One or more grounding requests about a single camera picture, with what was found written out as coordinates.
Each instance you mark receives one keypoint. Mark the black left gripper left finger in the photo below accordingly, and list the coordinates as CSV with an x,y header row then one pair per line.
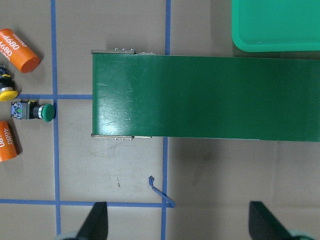
x,y
96,223

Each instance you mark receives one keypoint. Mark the green plastic tray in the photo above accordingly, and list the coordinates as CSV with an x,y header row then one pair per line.
x,y
276,25

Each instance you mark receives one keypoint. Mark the yellow push button switch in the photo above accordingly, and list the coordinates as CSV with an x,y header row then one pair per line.
x,y
7,85

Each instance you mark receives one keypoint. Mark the orange cylinder with white print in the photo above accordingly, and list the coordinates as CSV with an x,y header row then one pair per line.
x,y
17,52

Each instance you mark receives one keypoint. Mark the green push button switch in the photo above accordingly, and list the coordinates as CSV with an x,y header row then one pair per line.
x,y
28,110

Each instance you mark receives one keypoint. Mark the green conveyor belt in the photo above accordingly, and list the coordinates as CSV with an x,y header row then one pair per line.
x,y
146,95

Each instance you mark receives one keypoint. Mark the loose blue tape strip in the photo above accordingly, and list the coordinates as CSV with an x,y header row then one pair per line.
x,y
167,199

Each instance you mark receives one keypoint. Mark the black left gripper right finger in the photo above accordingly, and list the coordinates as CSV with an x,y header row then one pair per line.
x,y
263,224

